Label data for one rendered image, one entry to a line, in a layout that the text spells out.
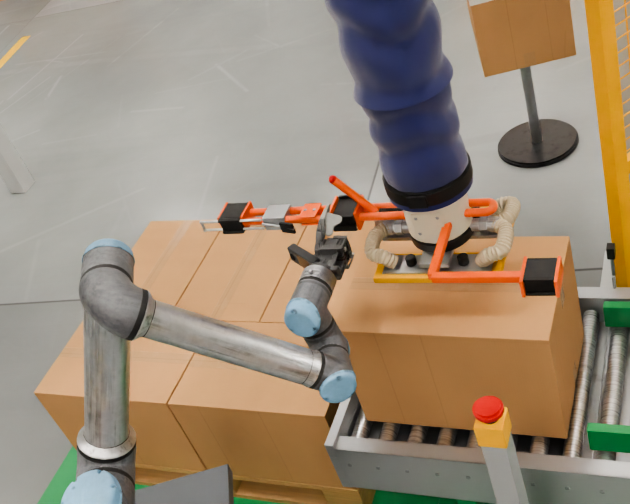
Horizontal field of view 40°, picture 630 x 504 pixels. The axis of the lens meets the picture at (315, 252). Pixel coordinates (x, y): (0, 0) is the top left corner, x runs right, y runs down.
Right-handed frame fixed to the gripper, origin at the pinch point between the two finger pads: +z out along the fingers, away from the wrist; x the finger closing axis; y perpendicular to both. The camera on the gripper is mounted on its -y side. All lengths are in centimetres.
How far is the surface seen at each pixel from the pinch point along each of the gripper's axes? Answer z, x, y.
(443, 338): -15.0, -27.7, 27.4
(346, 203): 7.3, 1.4, 1.7
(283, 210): 5.6, 1.3, -16.9
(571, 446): -18, -67, 56
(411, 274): -7.8, -11.3, 20.8
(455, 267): -5.9, -10.8, 32.3
